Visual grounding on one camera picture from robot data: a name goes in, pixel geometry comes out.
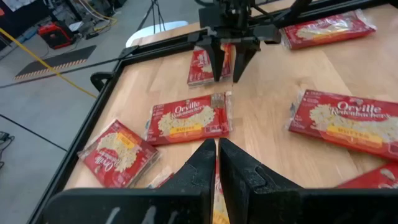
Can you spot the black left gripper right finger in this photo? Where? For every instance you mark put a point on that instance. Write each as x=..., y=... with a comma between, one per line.
x=255, y=199

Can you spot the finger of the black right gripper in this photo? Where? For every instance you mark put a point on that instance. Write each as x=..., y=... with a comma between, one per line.
x=242, y=59
x=216, y=59

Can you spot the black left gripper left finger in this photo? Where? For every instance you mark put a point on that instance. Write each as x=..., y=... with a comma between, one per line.
x=186, y=199

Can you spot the red Orville Redenbacher's popcorn bag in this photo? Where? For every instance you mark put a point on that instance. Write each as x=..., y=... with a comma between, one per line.
x=326, y=29
x=348, y=124
x=219, y=205
x=161, y=180
x=118, y=155
x=186, y=118
x=376, y=179
x=199, y=70

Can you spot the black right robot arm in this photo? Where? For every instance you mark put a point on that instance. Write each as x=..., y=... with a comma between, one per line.
x=292, y=12

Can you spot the white round stool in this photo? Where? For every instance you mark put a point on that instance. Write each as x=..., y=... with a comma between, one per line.
x=149, y=31

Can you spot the black tripod stand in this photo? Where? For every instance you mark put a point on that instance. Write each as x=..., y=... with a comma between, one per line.
x=154, y=15

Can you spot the black curved hook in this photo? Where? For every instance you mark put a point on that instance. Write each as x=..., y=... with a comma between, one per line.
x=99, y=76

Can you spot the black hazard-striped floor mat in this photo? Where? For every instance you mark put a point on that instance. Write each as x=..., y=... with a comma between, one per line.
x=53, y=62

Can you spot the red tool case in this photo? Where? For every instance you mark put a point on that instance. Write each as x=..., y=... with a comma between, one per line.
x=54, y=35

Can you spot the black equipment cabinet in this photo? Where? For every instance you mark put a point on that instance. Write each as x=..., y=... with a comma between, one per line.
x=18, y=26

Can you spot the black metal table frame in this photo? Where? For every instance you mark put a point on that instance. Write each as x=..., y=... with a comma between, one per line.
x=86, y=124

